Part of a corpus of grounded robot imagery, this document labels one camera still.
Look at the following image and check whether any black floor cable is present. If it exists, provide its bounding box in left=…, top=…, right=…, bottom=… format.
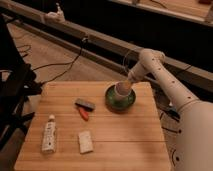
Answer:
left=31, top=38, right=89, bottom=85

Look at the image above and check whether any black cable right floor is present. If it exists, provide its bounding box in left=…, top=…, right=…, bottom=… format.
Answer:
left=159, top=106, right=183, bottom=134

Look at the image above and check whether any white tube with cap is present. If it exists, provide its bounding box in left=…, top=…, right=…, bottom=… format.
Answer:
left=41, top=115, right=56, bottom=153

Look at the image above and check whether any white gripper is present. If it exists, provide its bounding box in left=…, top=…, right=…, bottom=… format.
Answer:
left=120, top=63, right=147, bottom=93

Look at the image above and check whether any white object on rail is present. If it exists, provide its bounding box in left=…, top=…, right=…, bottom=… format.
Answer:
left=45, top=3, right=65, bottom=22

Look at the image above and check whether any green ceramic bowl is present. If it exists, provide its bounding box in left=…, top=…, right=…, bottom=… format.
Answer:
left=105, top=85, right=136, bottom=111

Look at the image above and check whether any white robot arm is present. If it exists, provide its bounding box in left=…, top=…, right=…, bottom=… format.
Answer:
left=118, top=48, right=213, bottom=171

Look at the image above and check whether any red marker pen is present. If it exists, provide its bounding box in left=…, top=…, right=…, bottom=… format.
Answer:
left=78, top=107, right=89, bottom=121

